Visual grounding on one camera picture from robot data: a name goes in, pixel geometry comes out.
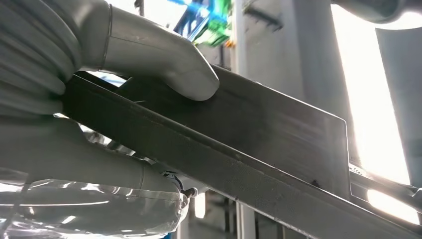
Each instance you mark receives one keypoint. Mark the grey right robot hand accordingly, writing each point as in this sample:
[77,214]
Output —
[82,184]

